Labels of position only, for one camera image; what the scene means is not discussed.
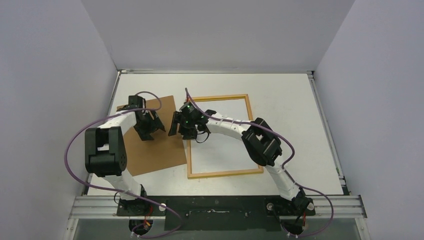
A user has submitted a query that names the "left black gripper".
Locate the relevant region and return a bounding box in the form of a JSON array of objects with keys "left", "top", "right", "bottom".
[{"left": 135, "top": 109, "right": 165, "bottom": 141}]

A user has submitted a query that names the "yellow wooden picture frame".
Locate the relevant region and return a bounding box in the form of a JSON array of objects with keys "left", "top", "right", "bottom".
[{"left": 186, "top": 94, "right": 264, "bottom": 179}]

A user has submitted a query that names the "brown frame backing board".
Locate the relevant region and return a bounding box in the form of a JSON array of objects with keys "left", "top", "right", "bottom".
[{"left": 123, "top": 95, "right": 187, "bottom": 176}]

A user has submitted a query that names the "blue building photo print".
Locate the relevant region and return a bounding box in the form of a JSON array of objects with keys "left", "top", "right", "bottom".
[{"left": 190, "top": 97, "right": 262, "bottom": 175}]

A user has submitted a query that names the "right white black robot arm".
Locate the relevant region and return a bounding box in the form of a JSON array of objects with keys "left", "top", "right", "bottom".
[{"left": 168, "top": 102, "right": 315, "bottom": 215}]

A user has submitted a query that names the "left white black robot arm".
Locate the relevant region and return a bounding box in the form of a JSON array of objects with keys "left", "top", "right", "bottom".
[{"left": 84, "top": 94, "right": 165, "bottom": 216}]

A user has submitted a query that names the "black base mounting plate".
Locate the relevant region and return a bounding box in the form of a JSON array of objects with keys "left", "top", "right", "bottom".
[{"left": 116, "top": 195, "right": 316, "bottom": 232}]

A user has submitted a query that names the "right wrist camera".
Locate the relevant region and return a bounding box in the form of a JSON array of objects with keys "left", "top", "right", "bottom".
[{"left": 179, "top": 101, "right": 202, "bottom": 119}]

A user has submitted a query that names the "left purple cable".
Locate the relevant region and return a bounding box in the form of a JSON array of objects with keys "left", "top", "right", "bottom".
[{"left": 64, "top": 90, "right": 184, "bottom": 239}]

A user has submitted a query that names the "aluminium front rail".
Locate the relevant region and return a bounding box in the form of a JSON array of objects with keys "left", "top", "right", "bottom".
[{"left": 69, "top": 195, "right": 368, "bottom": 219}]

